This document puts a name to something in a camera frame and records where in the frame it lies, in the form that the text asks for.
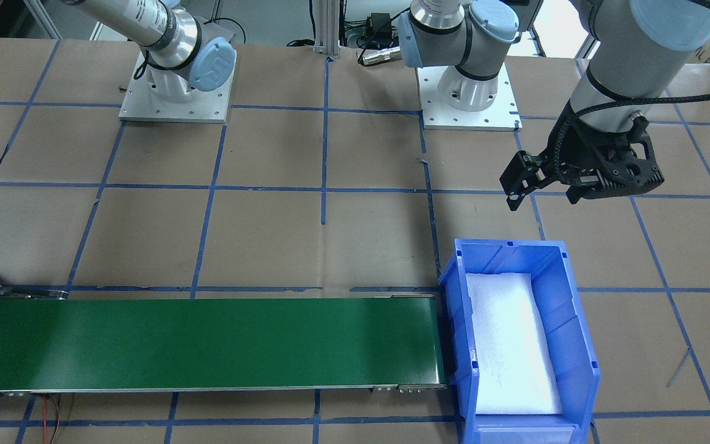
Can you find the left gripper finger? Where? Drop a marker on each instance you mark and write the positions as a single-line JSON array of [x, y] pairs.
[[516, 197], [523, 174]]

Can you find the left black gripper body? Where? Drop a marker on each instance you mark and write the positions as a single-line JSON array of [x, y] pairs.
[[577, 156]]

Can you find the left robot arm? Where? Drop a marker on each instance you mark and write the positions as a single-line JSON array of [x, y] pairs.
[[643, 45]]

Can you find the blue source bin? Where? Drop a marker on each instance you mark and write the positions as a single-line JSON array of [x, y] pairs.
[[575, 365]]

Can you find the white foam pad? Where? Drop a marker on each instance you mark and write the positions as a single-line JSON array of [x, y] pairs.
[[516, 375]]

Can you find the silver cylindrical connector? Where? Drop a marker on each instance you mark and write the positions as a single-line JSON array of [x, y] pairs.
[[381, 56]]

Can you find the black power adapter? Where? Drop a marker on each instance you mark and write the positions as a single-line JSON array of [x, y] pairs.
[[378, 25]]

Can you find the green conveyor belt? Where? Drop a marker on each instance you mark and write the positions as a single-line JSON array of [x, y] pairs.
[[49, 346]]

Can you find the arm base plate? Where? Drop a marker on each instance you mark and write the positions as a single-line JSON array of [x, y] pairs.
[[176, 105], [452, 102]]

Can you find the aluminium frame post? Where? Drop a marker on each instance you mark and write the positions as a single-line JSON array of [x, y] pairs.
[[327, 16]]

